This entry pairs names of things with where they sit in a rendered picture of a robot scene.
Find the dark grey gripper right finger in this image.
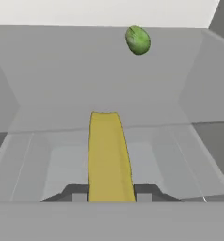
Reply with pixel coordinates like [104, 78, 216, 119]
[133, 183, 184, 203]

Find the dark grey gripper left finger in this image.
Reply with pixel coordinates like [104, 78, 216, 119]
[40, 183, 90, 203]

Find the yellow butter stick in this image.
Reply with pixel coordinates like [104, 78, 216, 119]
[87, 111, 137, 203]

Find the grey fridge interior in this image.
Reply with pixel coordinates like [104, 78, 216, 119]
[0, 24, 224, 203]

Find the green round vegetable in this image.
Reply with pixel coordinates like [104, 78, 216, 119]
[124, 25, 152, 56]

